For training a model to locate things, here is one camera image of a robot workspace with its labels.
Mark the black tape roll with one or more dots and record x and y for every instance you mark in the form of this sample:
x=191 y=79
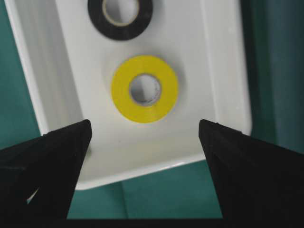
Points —
x=120 y=31

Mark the green table cloth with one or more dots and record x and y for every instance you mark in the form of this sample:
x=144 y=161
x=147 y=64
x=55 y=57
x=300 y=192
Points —
x=274 y=36

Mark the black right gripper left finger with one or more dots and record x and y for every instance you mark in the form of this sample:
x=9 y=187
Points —
x=38 y=177

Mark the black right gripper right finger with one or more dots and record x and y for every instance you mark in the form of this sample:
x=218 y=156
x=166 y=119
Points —
x=258 y=184

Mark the yellow tape roll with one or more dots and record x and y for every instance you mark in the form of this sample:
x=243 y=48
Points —
x=144 y=65

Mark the white plastic tray case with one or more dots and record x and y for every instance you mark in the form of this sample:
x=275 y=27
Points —
x=68 y=67

